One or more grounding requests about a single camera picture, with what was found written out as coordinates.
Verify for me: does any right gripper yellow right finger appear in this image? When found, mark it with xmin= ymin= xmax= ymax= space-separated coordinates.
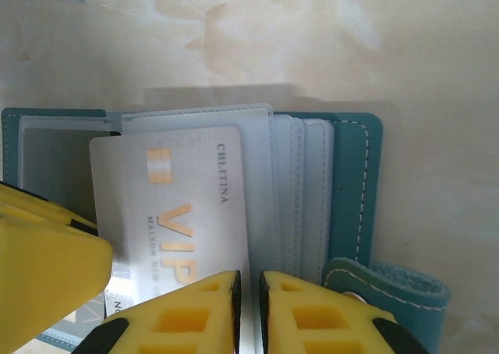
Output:
xmin=259 ymin=269 xmax=432 ymax=354

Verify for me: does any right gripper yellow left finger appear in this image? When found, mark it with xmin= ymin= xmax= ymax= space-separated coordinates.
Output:
xmin=77 ymin=269 xmax=242 ymax=354

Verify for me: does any blue leather card holder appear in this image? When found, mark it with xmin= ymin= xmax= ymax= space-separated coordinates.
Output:
xmin=0 ymin=103 xmax=452 ymax=349

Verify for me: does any grey patterned card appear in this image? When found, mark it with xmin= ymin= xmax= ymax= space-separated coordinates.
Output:
xmin=37 ymin=258 xmax=132 ymax=347

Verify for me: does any white VIP card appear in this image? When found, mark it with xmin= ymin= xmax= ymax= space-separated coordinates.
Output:
xmin=88 ymin=126 xmax=263 ymax=354

